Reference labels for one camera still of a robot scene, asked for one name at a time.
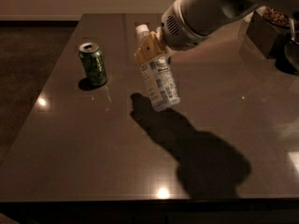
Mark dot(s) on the dark box stand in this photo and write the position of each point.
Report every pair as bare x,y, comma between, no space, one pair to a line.
267,37

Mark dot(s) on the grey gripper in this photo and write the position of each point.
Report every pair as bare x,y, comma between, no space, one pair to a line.
174,32

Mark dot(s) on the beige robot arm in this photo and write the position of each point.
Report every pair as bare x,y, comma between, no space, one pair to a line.
207,16

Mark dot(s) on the green soda can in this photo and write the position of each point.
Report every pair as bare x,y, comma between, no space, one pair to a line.
93,63

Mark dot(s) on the dark cup with utensil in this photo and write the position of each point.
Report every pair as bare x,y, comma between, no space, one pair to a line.
288,62

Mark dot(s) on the clear plastic bottle blue label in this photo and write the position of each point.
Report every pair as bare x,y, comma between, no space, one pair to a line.
158,77

